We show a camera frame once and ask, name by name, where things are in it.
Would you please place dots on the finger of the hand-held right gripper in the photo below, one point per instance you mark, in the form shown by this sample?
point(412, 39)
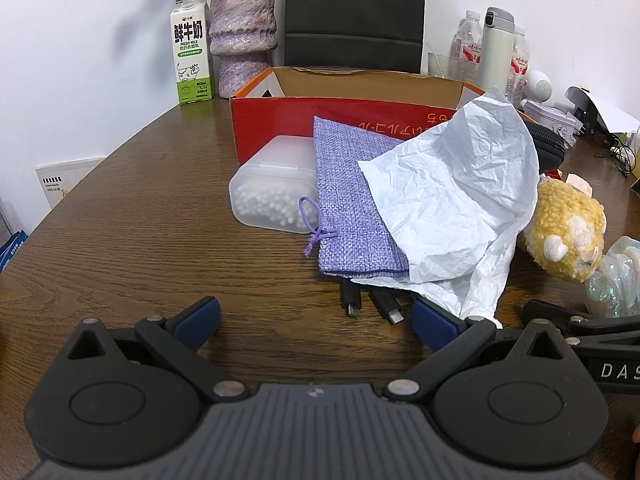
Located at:
point(600, 324)

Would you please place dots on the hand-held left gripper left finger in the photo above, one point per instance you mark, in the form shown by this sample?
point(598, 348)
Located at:
point(196, 321)

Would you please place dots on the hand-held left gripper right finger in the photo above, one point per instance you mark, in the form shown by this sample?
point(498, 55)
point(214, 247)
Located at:
point(436, 324)

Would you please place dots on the iridescent shiny wrapper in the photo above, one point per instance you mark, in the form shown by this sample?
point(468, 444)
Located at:
point(617, 280)

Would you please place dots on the yellow plush toy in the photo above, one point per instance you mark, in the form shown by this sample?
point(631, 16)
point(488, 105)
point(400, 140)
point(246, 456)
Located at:
point(565, 225)

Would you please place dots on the translucent cotton swab box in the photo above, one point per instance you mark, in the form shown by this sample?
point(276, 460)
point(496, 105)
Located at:
point(265, 195)

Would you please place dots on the red cardboard box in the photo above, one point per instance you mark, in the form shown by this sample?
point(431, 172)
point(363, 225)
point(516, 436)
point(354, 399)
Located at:
point(350, 115)

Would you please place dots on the wooden desk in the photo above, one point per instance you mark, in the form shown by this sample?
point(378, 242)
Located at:
point(150, 240)

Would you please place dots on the small pink packet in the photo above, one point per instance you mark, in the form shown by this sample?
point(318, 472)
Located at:
point(579, 185)

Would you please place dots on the black zip pouch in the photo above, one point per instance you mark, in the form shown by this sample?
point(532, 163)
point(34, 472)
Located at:
point(547, 147)

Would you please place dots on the white flat box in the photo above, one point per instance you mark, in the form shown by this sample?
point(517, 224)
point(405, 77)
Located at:
point(70, 180)

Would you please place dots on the black plastic device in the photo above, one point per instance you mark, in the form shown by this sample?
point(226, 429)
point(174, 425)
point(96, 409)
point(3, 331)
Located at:
point(597, 127)

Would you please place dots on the blue packet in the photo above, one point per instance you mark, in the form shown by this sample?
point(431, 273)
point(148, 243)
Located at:
point(11, 252)

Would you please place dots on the white paper sheet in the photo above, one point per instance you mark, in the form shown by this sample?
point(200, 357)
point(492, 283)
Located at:
point(617, 110)

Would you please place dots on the white round speaker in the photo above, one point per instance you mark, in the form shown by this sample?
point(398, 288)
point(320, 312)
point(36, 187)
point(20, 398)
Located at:
point(539, 85)

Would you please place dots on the clear plastic container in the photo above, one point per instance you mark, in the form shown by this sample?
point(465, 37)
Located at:
point(442, 66)

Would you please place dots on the green white milk carton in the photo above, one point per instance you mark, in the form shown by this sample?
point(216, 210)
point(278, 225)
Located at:
point(192, 55)

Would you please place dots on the clear water bottle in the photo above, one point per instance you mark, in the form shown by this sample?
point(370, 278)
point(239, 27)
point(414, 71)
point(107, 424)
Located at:
point(467, 45)
point(519, 65)

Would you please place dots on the white thermos flask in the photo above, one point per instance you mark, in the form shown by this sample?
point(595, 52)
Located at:
point(496, 55)

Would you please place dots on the purple textured vase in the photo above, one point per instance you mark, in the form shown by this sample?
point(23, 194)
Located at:
point(242, 30)

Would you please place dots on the black paper bag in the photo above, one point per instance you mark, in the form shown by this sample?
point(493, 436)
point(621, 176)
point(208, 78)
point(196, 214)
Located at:
point(355, 10)

